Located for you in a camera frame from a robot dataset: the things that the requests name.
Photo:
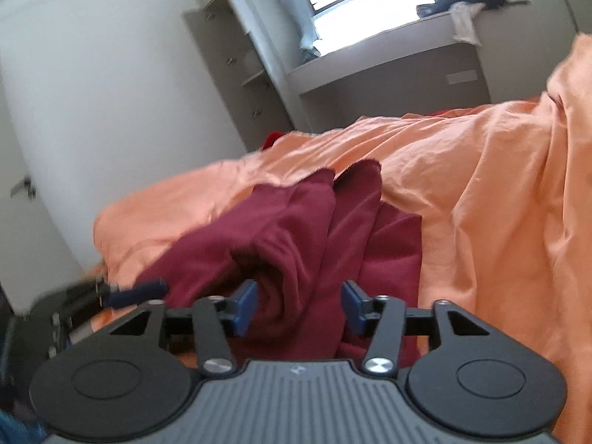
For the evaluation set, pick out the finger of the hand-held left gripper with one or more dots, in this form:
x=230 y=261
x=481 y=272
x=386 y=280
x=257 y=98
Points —
x=138 y=290

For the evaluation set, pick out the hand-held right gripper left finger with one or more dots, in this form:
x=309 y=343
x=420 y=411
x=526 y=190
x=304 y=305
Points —
x=245 y=307

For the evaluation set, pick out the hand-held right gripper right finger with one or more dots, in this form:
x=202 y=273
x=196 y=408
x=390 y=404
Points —
x=351 y=307

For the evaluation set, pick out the maroon shirt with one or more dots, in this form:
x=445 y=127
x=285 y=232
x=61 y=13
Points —
x=296 y=240

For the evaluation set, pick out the white door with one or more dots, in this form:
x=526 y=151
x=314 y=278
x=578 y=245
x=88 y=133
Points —
x=32 y=240

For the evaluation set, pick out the blue denim cloth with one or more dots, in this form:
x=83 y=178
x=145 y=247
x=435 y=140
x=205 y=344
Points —
x=18 y=428

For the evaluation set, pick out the bright red cloth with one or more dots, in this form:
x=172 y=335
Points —
x=272 y=141

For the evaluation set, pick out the orange blanket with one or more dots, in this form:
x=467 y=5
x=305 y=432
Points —
x=485 y=194

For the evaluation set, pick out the grey window bench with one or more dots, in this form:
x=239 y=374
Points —
x=379 y=78

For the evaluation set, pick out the grey wardrobe with open door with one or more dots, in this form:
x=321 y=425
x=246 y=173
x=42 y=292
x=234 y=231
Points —
x=236 y=55

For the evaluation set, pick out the small dark object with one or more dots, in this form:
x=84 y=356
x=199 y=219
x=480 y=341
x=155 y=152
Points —
x=309 y=52

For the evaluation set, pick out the grey-blue curtain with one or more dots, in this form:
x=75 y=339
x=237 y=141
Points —
x=296 y=14

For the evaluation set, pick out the white cloth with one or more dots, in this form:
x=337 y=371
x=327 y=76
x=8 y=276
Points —
x=465 y=23

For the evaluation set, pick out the white wall socket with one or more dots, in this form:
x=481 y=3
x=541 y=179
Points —
x=462 y=77

